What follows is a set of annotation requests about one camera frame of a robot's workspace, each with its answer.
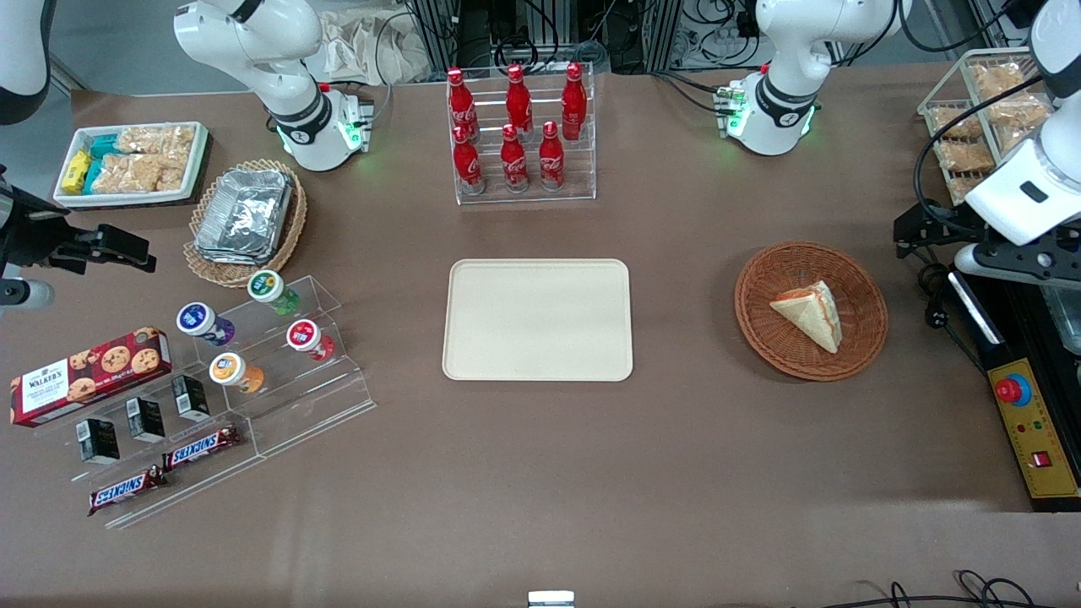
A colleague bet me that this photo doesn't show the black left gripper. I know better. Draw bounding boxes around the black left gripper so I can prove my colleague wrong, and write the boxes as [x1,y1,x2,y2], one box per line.
[894,203,1081,265]

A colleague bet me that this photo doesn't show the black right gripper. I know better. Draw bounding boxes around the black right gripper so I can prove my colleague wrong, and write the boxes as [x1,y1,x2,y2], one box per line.
[0,173,158,277]

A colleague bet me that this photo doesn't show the light wicker basket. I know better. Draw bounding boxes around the light wicker basket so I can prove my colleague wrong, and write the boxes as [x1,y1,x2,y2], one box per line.
[183,159,308,289]

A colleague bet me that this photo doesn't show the white rectangular snack tray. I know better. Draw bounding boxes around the white rectangular snack tray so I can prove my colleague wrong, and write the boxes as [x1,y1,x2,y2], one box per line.
[52,122,210,209]

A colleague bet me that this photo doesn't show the triangular wrapped sandwich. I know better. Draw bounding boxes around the triangular wrapped sandwich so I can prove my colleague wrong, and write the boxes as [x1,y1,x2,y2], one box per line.
[769,280,844,355]

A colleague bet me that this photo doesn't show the brown woven basket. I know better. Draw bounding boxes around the brown woven basket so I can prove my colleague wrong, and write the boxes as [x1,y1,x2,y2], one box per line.
[734,242,889,383]

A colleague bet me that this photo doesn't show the beige plastic tray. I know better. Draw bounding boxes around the beige plastic tray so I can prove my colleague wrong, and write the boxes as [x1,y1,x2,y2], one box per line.
[442,258,634,383]

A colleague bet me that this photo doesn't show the clear wrapped cracker pack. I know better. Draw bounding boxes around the clear wrapped cracker pack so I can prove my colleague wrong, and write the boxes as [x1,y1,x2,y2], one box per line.
[929,106,985,140]
[970,63,1027,98]
[988,95,1052,132]
[936,139,996,174]

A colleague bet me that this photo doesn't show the rice cracker pack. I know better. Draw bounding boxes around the rice cracker pack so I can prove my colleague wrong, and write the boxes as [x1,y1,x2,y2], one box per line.
[117,125,197,160]
[91,152,188,195]

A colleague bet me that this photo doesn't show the black metal stand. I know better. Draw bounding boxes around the black metal stand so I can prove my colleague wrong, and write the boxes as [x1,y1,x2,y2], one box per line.
[946,266,1081,372]

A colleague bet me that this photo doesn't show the purple lid gum jar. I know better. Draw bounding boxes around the purple lid gum jar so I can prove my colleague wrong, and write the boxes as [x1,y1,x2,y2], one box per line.
[176,301,236,346]

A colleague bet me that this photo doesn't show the red Walkers cookie box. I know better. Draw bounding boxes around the red Walkers cookie box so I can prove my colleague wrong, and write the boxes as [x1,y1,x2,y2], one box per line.
[10,326,173,428]

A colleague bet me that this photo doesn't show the silver foil container stack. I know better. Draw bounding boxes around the silver foil container stack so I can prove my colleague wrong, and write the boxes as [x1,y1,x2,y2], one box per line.
[193,168,294,265]

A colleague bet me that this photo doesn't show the small black box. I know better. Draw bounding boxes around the small black box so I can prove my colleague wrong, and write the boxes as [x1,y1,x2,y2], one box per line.
[171,375,210,422]
[126,397,166,443]
[78,418,121,464]

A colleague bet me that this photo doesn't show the green lid gum jar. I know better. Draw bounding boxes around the green lid gum jar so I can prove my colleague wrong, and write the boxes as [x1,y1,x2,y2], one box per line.
[247,269,301,316]

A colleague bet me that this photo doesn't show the orange lid gum jar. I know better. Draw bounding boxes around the orange lid gum jar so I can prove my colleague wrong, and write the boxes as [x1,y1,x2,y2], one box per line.
[209,351,264,395]

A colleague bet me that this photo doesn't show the Snickers chocolate bar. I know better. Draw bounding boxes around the Snickers chocolate bar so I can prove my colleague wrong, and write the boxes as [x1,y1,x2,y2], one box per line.
[162,425,242,471]
[88,465,167,517]

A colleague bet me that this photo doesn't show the yellow emergency stop control box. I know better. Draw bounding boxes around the yellow emergency stop control box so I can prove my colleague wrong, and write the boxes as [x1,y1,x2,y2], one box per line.
[984,356,1081,513]

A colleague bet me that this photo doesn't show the red lid gum jar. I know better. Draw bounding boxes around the red lid gum jar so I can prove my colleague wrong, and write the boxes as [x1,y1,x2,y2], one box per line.
[285,318,335,362]

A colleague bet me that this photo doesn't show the clear acrylic stepped snack stand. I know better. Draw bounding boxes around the clear acrylic stepped snack stand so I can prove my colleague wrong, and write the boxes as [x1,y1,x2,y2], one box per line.
[34,372,264,531]

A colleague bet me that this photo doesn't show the clear acrylic stepped gum stand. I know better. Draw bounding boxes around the clear acrylic stepped gum stand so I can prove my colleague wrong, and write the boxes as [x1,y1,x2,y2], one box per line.
[182,274,378,462]

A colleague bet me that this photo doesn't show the white plastic bag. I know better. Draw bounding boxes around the white plastic bag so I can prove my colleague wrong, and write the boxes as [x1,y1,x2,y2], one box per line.
[317,8,432,85]

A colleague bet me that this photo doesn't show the clear acrylic bottle rack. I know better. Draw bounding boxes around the clear acrylic bottle rack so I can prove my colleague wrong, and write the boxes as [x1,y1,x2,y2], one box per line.
[446,63,598,206]

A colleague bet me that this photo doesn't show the red cola bottle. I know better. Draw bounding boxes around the red cola bottle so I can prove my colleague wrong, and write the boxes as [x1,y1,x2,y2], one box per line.
[500,123,530,193]
[561,62,589,141]
[446,68,481,141]
[453,125,486,196]
[538,121,566,192]
[505,64,535,136]

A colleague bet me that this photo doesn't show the background equipment rack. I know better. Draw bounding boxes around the background equipment rack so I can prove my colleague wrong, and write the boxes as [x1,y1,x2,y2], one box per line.
[404,0,761,75]

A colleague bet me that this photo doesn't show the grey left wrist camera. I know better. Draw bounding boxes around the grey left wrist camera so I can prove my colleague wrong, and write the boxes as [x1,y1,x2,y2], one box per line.
[954,243,1081,286]

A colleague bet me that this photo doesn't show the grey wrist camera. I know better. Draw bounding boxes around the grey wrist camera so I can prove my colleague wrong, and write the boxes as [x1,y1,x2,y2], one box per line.
[0,279,56,310]
[954,243,1081,286]

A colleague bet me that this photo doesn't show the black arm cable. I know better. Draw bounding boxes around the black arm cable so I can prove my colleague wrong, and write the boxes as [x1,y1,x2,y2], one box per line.
[912,74,1052,225]

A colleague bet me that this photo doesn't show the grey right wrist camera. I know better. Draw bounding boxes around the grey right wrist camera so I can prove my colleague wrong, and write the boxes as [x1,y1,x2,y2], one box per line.
[0,279,56,310]

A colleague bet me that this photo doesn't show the black cable with plug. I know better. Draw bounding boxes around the black cable with plug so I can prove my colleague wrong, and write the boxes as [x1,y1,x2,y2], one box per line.
[921,262,986,377]

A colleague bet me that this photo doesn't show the white wire basket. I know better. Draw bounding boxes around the white wire basket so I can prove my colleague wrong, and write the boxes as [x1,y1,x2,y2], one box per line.
[917,48,1067,206]

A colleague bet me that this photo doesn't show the black looped floor cables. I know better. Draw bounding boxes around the black looped floor cables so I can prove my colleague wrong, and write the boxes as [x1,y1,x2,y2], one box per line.
[794,570,1081,608]

